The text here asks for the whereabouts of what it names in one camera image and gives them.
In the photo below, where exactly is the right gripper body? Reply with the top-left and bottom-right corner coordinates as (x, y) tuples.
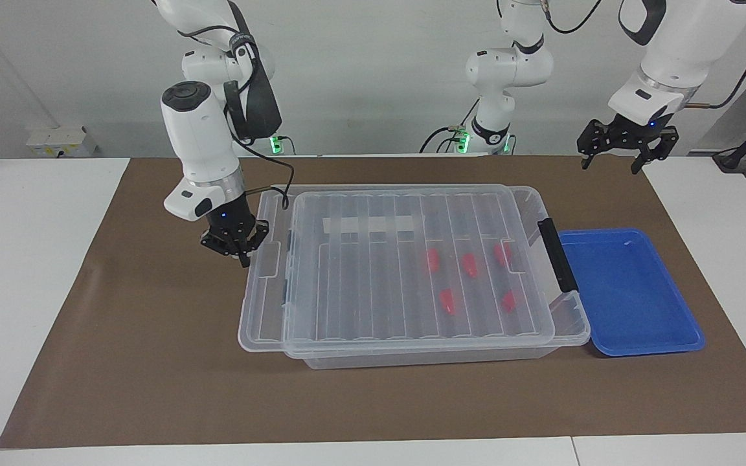
(208, 194), (260, 236)

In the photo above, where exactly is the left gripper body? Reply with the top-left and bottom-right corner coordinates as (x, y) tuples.
(609, 114), (673, 142)

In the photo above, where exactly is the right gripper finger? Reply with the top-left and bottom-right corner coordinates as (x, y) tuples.
(200, 229), (235, 256)
(235, 221), (271, 268)

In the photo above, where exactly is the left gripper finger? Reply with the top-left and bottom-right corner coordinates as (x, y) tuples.
(576, 120), (620, 171)
(630, 128), (680, 176)

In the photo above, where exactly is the clear plastic storage box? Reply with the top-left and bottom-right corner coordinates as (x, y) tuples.
(237, 184), (592, 370)

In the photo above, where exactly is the clear plastic ribbed lid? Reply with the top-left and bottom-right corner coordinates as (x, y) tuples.
(281, 189), (557, 361)

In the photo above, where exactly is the blue plastic tray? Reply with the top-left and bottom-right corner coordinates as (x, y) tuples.
(558, 228), (706, 357)

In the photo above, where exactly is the black box latch handle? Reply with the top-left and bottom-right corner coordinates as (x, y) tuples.
(537, 218), (580, 294)

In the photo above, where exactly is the white wall socket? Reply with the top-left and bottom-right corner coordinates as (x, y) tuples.
(26, 126), (99, 159)

